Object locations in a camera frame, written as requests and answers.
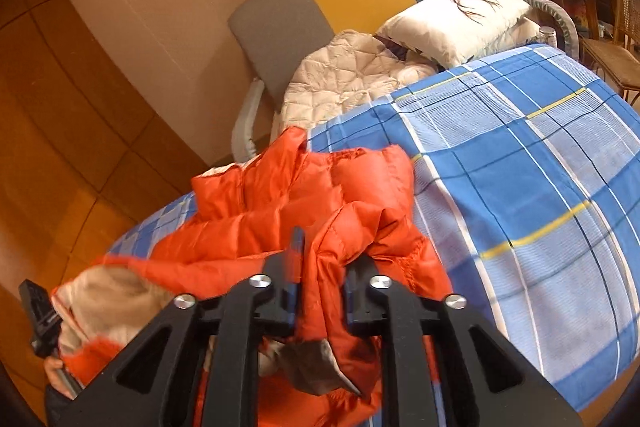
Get orange quilted down jacket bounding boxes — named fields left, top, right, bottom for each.
left=52, top=127, right=451, bottom=426

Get left hand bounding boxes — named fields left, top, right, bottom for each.
left=43, top=357, right=76, bottom=400

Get wooden wardrobe panels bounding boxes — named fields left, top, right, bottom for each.
left=1, top=0, right=205, bottom=413

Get blue plaid bed sheet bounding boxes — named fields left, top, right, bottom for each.
left=108, top=44, right=639, bottom=426

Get beige quilted blanket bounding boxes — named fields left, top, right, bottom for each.
left=271, top=30, right=438, bottom=138

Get wicker back wooden chair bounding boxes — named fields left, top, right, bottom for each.
left=580, top=0, right=639, bottom=105

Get white pillow with bird print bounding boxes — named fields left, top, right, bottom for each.
left=376, top=0, right=539, bottom=68

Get grey bed side rail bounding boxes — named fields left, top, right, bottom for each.
left=523, top=0, right=580, bottom=61

